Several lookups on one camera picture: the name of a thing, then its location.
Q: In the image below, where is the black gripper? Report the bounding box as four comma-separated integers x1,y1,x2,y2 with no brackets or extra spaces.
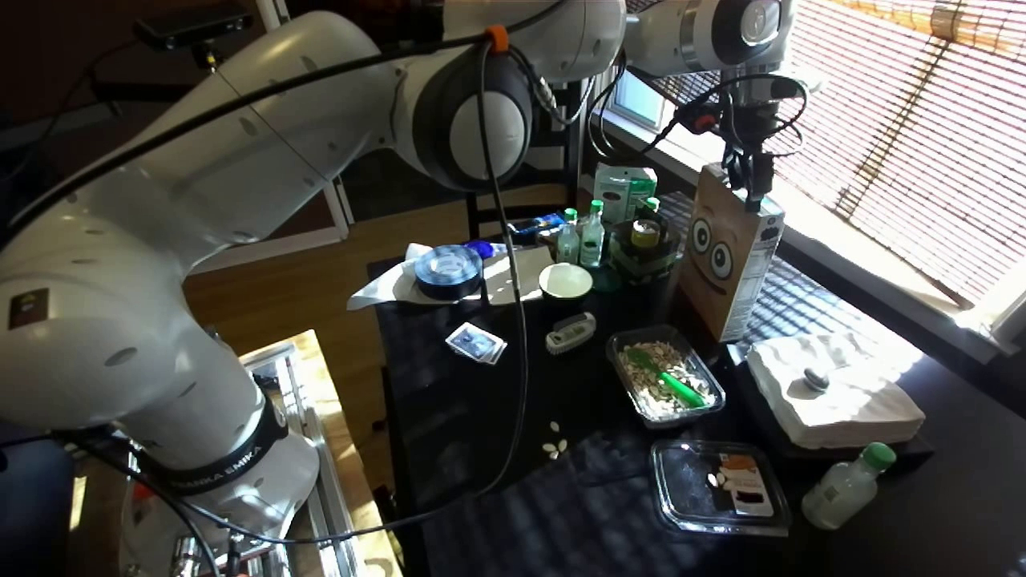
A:
723,96,784,210

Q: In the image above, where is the white box with green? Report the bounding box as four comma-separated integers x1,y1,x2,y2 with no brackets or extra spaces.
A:
745,331,930,452

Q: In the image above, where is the dark green jar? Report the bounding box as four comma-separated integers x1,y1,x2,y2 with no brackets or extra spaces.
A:
605,210,682,314

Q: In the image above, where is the wide window blind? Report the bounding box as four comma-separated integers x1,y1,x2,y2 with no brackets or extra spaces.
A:
784,0,1026,314

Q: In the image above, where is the tall clear bottle green cap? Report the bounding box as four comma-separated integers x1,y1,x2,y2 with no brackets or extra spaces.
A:
555,206,586,267
580,198,608,269

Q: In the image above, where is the clear plastic tray of seeds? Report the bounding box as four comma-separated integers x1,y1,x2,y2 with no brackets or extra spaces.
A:
604,319,731,430

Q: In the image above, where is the green plastic spoon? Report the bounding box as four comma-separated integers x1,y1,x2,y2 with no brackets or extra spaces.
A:
623,346,708,411

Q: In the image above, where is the white round bowl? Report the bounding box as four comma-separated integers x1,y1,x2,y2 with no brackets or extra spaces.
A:
536,260,598,304

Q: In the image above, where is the blue packet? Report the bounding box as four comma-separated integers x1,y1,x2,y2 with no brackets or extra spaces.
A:
508,210,568,241

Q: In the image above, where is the small clear bottle green cap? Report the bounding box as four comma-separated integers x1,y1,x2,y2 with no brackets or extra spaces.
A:
799,438,898,534

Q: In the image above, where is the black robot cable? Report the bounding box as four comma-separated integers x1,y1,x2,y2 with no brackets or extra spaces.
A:
0,26,539,556

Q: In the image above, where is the black camera on stand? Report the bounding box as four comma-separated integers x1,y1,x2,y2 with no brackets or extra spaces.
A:
132,10,251,68

